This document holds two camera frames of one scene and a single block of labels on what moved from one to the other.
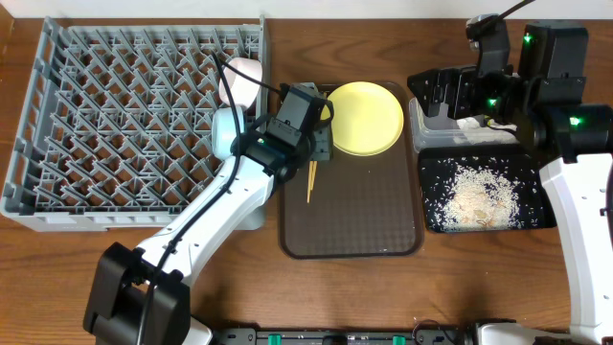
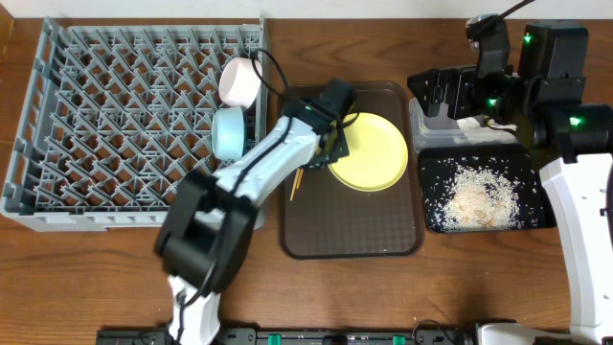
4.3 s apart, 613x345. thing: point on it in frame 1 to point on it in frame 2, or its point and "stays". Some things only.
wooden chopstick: x=314 y=166 to x=299 y=178
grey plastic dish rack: x=114 y=130 stays
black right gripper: x=460 y=81 stays
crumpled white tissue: x=468 y=123 stays
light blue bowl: x=223 y=129 stays
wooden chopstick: x=309 y=179 to x=294 y=184
